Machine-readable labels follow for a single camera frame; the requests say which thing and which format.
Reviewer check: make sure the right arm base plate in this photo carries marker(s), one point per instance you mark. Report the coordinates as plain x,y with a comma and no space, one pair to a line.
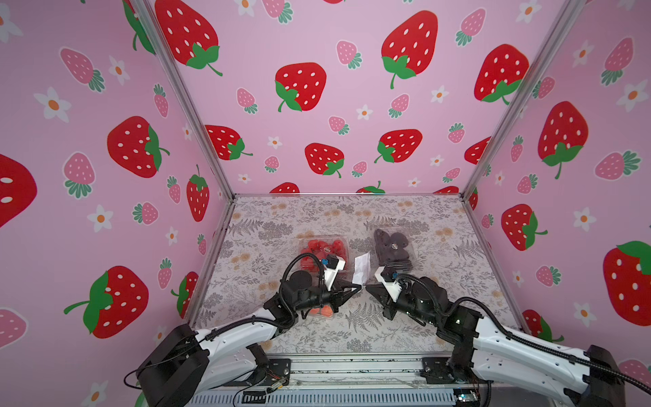
447,369

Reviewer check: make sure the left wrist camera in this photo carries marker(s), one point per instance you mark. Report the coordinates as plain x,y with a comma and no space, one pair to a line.
332,265

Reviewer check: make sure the aluminium front rail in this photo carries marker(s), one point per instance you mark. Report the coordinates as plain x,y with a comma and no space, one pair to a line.
366,380

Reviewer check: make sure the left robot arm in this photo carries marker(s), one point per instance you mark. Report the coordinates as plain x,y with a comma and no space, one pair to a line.
188,361

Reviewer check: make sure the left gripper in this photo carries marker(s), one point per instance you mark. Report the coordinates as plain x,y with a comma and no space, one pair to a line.
337,298

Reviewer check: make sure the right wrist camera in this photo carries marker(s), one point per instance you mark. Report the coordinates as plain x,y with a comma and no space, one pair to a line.
388,277

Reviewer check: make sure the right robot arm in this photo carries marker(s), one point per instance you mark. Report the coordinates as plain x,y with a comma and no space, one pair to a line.
491,352

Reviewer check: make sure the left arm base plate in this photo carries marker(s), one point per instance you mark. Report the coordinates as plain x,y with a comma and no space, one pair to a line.
265,371

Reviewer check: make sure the clear box of dark berries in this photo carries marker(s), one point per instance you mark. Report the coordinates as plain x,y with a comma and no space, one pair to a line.
394,250

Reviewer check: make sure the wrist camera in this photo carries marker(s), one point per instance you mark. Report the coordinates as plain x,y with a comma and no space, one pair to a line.
388,277
332,265

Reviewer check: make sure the white sticker sheet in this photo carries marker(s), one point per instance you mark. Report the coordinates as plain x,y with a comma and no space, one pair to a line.
362,269

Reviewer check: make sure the clear box of red strawberries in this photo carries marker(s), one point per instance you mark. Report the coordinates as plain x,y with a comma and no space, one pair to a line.
314,245

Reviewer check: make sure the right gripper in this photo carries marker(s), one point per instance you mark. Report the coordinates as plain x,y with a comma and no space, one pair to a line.
389,300

